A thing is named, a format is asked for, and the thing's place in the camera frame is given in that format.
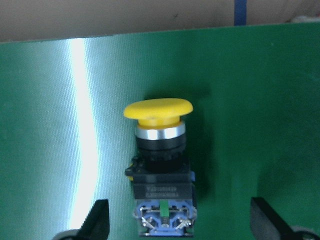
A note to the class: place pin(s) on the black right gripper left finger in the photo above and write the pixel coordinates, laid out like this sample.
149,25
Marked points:
96,225

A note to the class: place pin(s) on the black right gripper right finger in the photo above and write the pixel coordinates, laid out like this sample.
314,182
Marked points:
267,224

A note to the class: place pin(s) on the yellow push button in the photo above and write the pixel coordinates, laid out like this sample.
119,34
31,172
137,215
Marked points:
160,173

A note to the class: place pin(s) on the green conveyor belt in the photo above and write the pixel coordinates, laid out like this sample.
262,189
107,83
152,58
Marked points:
254,130

